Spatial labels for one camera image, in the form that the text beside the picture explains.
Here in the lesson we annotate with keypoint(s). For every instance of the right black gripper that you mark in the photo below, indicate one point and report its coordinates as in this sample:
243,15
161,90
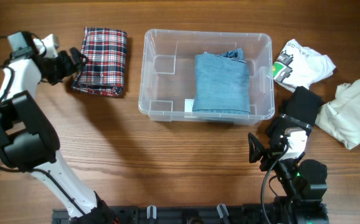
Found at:
271,155

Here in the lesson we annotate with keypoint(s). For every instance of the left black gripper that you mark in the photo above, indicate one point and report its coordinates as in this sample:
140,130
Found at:
73,65

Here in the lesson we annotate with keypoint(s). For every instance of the red plaid shirt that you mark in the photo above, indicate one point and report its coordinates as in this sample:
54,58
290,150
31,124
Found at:
104,72

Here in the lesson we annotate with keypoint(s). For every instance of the black garment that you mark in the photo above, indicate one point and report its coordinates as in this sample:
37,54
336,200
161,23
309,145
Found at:
300,110

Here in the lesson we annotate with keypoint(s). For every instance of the blue denim jeans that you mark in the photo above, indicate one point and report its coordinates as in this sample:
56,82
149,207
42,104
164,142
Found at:
222,83

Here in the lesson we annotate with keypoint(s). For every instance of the white printed t-shirt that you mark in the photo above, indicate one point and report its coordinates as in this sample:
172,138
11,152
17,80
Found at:
297,66

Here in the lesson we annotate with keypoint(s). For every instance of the cream white garment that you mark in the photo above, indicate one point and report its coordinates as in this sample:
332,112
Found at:
340,118

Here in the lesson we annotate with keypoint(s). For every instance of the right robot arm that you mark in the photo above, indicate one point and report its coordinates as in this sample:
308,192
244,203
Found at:
303,181

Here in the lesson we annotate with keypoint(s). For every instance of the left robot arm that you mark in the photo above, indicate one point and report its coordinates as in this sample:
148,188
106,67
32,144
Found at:
29,142

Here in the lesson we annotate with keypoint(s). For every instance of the clear plastic storage container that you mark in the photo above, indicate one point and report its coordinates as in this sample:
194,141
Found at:
168,83

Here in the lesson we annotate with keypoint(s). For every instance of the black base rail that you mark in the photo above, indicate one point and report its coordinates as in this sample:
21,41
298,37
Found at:
237,214

